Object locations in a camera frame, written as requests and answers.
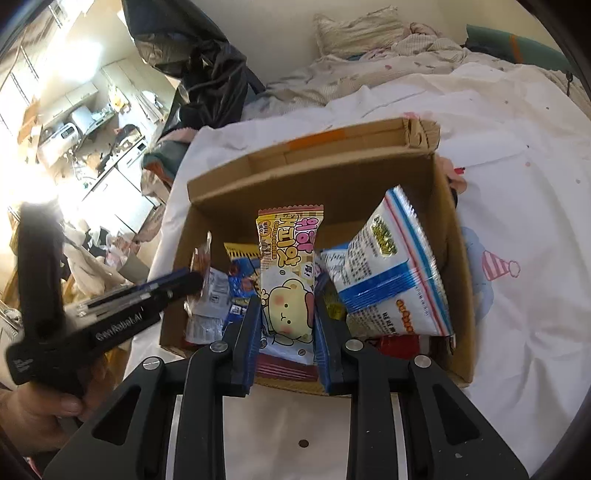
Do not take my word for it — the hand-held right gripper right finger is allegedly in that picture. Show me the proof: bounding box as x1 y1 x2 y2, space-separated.
313 300 529 480

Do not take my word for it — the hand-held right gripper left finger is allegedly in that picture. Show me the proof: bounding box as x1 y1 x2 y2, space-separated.
44 295 264 480

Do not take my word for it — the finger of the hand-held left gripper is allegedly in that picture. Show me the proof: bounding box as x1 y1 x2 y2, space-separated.
129 270 205 301
76 288 174 319

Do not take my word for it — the white yellow red snack packet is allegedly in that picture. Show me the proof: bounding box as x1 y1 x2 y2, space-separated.
184 231 232 346

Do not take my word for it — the yellow pink cartoon snack packet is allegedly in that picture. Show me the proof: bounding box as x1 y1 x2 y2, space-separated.
256 203 326 381

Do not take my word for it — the white blue banded snack packet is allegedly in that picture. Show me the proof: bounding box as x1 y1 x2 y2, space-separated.
321 185 455 337

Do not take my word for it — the brown cardboard box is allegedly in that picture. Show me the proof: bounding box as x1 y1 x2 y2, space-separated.
159 117 476 395

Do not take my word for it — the person's left hand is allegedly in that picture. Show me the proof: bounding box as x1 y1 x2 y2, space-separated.
0 351 112 457

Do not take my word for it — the pile of clothes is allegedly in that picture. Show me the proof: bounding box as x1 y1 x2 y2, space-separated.
60 217 158 296

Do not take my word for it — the blue yellow snack packet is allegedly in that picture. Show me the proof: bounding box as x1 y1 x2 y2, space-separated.
224 242 262 328

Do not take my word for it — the kitchen counter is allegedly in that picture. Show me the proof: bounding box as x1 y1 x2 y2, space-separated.
18 60 158 232

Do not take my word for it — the dark teal bag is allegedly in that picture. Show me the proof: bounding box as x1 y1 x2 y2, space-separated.
141 138 185 185

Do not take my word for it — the white rice cooker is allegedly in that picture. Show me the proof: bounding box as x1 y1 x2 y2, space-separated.
44 121 79 146

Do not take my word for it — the black plastic bag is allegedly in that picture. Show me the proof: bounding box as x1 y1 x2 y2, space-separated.
122 0 266 139

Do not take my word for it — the white printed bed sheet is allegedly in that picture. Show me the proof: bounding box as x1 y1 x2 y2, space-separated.
124 60 587 476

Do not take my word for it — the checked quilt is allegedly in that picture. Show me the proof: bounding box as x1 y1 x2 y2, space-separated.
245 23 472 121

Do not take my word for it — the striped pillow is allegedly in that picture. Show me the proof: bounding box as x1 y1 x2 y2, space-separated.
314 4 407 58

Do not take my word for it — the teal pillow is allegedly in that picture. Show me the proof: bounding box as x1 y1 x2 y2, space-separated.
464 25 568 70

